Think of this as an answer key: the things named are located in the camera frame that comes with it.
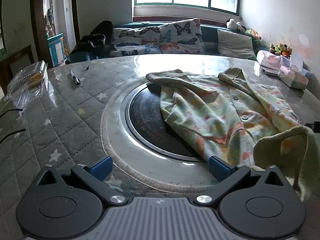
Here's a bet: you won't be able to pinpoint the clear plastic clamshell container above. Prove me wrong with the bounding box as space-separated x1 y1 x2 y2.
4 60 49 108

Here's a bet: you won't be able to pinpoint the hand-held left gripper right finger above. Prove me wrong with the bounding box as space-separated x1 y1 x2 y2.
194 156 293 205

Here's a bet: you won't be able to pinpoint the dark wooden side table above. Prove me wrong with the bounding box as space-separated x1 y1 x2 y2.
0 44 34 97

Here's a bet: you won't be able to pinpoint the green and orange toy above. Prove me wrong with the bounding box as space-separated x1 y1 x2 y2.
246 28 262 41

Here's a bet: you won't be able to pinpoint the hanging clothes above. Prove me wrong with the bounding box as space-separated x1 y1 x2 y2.
45 8 56 38

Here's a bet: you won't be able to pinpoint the blue cabinet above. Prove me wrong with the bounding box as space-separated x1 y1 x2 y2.
47 32 68 64

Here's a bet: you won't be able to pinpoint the black bag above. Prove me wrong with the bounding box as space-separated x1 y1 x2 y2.
65 20 114 64

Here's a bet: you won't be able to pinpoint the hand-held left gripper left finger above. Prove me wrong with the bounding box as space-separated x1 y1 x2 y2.
32 155 128 206

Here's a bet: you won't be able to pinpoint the floral button-up shirt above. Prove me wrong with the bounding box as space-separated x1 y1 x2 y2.
146 67 317 202

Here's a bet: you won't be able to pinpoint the clear plastic storage box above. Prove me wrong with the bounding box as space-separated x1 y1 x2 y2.
280 54 313 79

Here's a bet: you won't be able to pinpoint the panda plush toy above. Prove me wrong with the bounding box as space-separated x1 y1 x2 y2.
226 18 247 33

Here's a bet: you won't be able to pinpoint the dark wooden door frame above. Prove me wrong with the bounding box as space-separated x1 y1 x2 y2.
30 0 81 68

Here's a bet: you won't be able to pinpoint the brown cake piece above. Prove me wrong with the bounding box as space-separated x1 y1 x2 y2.
29 73 43 85

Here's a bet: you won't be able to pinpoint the round black induction cooktop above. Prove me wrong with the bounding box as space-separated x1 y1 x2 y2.
121 81 212 162

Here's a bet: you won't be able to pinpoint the black-framed glasses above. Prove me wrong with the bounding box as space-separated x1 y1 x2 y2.
0 108 26 142

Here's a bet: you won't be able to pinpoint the grey pillow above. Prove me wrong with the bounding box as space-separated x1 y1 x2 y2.
217 29 258 61

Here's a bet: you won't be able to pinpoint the black marker pen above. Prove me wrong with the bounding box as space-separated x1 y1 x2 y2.
69 69 81 85

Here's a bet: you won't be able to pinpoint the large butterfly print pillow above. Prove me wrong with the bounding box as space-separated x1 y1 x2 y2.
159 18 205 54

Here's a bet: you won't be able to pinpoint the pile of small plush toys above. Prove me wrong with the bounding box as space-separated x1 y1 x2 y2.
269 43 292 57

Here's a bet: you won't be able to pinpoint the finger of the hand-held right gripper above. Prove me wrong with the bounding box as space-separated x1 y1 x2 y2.
305 121 320 133

